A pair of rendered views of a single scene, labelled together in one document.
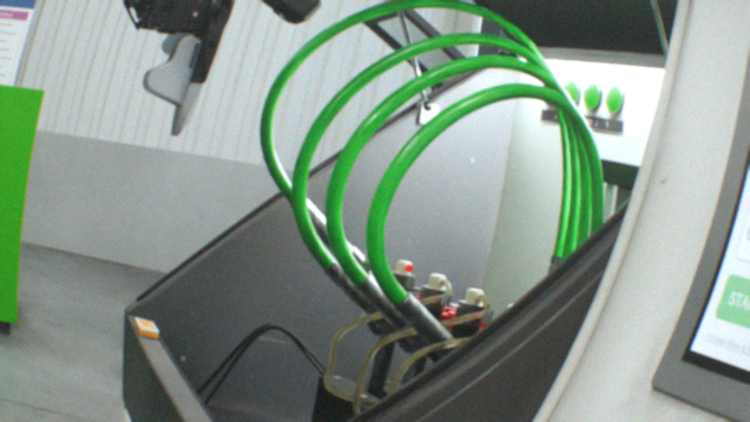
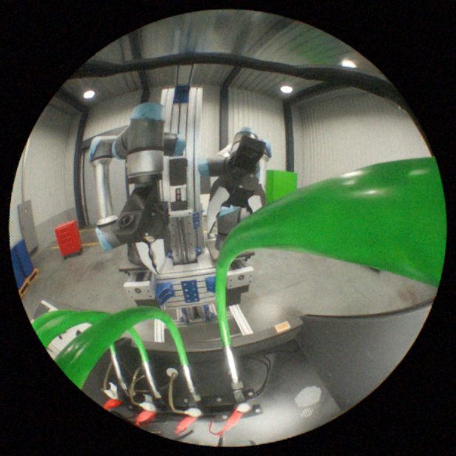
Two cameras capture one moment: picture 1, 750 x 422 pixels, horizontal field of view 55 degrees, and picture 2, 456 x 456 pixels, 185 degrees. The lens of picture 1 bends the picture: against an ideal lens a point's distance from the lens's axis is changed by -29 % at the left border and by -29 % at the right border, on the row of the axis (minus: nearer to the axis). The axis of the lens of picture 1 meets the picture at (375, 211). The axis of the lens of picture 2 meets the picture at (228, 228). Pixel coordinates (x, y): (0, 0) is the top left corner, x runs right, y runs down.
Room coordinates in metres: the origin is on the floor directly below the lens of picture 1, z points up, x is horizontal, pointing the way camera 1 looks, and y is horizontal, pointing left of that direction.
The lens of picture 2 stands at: (1.00, -0.03, 1.42)
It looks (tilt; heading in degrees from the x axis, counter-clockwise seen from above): 20 degrees down; 101
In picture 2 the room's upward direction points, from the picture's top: straight up
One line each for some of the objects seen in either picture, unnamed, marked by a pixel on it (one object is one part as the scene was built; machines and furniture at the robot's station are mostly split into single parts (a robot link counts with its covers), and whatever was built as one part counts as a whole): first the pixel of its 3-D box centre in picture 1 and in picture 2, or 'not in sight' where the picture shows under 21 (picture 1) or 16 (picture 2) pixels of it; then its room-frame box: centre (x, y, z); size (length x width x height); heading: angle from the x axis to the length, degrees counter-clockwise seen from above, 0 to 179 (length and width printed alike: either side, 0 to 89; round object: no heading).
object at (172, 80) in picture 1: (173, 83); (149, 252); (0.78, 0.20, 1.26); 0.06 x 0.03 x 0.09; 113
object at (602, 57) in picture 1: (618, 61); not in sight; (1.13, -0.28, 1.43); 0.54 x 0.03 x 0.02; 23
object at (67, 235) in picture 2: not in sight; (69, 240); (-3.39, 0.99, 0.43); 0.70 x 0.46 x 0.86; 54
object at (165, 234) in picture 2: not in sight; (158, 236); (0.82, 0.19, 1.31); 0.05 x 0.02 x 0.09; 23
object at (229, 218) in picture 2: not in sight; (229, 217); (0.87, 0.71, 1.20); 0.13 x 0.12 x 0.14; 174
